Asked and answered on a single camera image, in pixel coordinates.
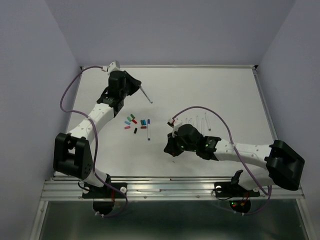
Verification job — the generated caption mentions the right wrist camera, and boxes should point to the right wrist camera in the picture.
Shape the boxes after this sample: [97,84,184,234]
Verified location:
[167,118,184,137]

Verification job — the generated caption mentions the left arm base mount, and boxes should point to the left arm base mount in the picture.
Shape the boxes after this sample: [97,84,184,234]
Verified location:
[77,175,128,218]

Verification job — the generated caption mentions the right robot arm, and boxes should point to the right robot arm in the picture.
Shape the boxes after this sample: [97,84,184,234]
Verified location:
[163,124,305,195]

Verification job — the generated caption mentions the navy blue marker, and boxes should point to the navy blue marker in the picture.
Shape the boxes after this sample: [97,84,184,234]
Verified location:
[147,119,151,141]

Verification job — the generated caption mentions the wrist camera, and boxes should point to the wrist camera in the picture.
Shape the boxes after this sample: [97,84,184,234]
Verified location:
[167,118,184,137]
[101,60,121,75]

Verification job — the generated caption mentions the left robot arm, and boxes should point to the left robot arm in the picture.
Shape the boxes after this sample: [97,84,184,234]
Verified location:
[53,70,142,197]

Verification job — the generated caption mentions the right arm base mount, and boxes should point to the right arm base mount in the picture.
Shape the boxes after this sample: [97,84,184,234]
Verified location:
[211,170,260,215]

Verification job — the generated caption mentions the aluminium front rail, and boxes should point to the aluminium front rail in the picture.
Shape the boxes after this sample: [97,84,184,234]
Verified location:
[39,176,306,201]

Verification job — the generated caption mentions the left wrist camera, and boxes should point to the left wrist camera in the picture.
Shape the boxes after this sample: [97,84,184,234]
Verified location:
[101,60,121,75]

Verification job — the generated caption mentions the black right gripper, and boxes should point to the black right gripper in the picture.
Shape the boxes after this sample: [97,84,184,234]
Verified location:
[163,130,197,157]

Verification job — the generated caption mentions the grey marker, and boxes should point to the grey marker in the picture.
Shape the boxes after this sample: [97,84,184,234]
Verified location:
[139,85,153,104]

